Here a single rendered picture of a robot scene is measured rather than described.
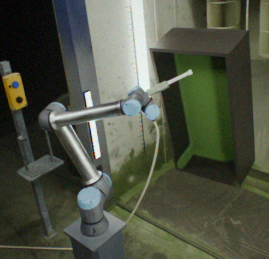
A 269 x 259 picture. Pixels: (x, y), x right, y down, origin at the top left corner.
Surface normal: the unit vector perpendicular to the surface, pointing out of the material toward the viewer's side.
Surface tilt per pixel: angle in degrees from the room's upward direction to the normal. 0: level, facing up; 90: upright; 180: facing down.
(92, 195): 5
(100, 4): 90
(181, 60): 102
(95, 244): 0
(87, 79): 90
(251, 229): 0
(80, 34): 90
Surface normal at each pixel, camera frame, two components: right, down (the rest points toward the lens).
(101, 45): 0.73, 0.22
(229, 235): -0.11, -0.90
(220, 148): -0.56, 0.58
